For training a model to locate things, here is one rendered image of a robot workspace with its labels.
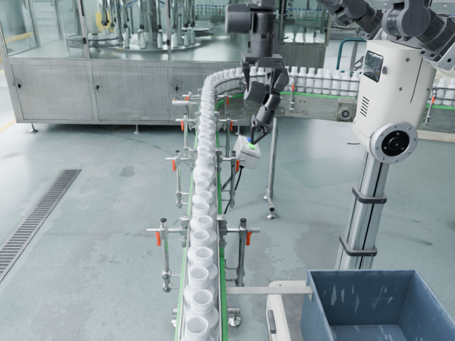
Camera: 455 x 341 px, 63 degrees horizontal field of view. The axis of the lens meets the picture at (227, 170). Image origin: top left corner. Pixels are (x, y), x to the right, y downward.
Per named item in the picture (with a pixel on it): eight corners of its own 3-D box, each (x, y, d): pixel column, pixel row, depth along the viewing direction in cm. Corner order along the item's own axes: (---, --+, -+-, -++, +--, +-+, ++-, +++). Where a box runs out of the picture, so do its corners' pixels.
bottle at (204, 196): (219, 247, 102) (221, 196, 95) (201, 254, 99) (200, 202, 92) (208, 236, 107) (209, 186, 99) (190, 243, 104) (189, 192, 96)
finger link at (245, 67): (267, 95, 99) (270, 59, 95) (240, 95, 99) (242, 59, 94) (264, 89, 105) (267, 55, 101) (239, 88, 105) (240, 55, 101)
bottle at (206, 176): (214, 227, 111) (214, 179, 103) (194, 225, 111) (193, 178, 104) (216, 216, 116) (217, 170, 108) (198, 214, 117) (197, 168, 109)
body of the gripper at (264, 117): (254, 126, 131) (263, 107, 128) (251, 118, 140) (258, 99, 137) (271, 132, 132) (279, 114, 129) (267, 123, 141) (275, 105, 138)
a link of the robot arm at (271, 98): (284, 97, 129) (281, 92, 134) (267, 90, 127) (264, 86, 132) (276, 114, 132) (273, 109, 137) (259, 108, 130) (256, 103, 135)
